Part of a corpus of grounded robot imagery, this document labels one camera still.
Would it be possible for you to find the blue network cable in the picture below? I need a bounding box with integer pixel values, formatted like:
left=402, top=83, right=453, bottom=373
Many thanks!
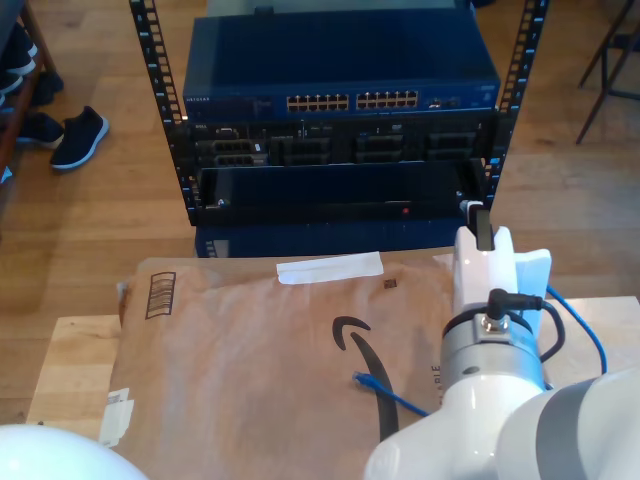
left=352, top=283, right=610, bottom=417

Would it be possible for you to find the black rack server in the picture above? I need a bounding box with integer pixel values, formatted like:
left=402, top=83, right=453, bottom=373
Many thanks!
left=187, top=119, right=501, bottom=167

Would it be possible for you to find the dark sneaker white sole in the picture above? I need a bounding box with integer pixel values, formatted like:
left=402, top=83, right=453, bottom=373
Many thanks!
left=0, top=22, right=40, bottom=76
left=0, top=69, right=24, bottom=109

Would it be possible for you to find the white tape strip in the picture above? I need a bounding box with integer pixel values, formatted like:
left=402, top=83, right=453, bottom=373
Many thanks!
left=276, top=251, right=385, bottom=285

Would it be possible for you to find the brown wooden shoe shelf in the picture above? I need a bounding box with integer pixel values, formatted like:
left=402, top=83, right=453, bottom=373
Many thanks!
left=0, top=0, right=57, bottom=171

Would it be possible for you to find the black elbow plug cable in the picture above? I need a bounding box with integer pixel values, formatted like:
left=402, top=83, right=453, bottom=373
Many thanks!
left=487, top=288, right=567, bottom=365

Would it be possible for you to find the dark metal chair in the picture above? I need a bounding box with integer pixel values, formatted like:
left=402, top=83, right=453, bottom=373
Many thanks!
left=574, top=0, right=640, bottom=146

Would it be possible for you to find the blue network switch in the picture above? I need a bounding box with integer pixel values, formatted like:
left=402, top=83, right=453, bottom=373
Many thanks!
left=182, top=17, right=502, bottom=122

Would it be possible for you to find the white paper label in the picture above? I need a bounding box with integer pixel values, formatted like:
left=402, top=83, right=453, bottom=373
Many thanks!
left=98, top=387, right=136, bottom=448

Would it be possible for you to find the black perforated rack post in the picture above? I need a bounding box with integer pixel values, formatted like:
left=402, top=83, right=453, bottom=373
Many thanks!
left=479, top=0, right=551, bottom=209
left=128, top=0, right=201, bottom=214

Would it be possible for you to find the black sneaker white sole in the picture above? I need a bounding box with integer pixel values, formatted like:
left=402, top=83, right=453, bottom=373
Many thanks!
left=16, top=112, right=65, bottom=150
left=49, top=104, right=111, bottom=171

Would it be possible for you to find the brown paper mailer envelope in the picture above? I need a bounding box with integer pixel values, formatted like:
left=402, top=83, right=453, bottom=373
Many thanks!
left=92, top=244, right=457, bottom=480

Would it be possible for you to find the black open rack chassis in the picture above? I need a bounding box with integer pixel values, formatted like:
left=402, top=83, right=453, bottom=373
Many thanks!
left=192, top=160, right=490, bottom=227

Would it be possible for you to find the dark blue rack unit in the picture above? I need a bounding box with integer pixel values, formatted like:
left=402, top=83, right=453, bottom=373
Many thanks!
left=194, top=222, right=459, bottom=259

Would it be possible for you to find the dark shoe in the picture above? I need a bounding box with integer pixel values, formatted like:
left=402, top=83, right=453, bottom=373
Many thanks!
left=30, top=69, right=65, bottom=107

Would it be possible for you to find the grey flat panel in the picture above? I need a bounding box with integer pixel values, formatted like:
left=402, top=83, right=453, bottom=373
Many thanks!
left=207, top=0, right=476, bottom=19

